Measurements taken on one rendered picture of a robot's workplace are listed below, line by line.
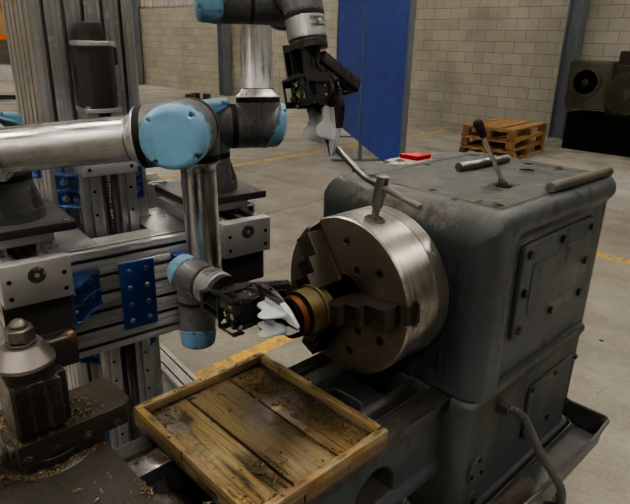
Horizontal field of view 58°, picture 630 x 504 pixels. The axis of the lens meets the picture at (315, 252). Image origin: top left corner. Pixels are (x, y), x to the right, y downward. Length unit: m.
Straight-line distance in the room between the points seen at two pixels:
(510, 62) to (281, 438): 11.14
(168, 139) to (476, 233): 0.58
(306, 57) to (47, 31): 0.68
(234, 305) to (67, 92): 0.77
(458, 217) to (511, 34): 10.87
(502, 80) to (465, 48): 1.03
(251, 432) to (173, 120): 0.57
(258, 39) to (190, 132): 0.55
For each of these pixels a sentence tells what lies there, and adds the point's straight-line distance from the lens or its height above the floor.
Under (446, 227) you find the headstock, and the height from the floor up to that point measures 1.21.
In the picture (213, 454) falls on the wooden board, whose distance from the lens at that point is 1.04.
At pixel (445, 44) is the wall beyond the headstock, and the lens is 12.61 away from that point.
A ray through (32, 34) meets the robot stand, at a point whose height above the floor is 1.54.
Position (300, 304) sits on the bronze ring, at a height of 1.11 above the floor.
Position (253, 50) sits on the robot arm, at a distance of 1.55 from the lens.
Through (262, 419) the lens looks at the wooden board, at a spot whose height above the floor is 0.88.
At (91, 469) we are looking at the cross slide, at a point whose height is 0.97.
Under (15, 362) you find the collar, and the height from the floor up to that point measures 1.14.
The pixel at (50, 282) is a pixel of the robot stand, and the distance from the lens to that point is 1.29.
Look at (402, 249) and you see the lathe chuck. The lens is 1.03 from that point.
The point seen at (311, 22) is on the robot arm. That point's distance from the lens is 1.11.
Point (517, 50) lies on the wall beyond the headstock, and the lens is 11.86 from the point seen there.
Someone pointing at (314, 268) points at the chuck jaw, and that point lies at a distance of 1.06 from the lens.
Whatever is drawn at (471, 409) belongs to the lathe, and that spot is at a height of 0.86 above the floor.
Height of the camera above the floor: 1.54
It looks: 20 degrees down
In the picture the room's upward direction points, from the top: 1 degrees clockwise
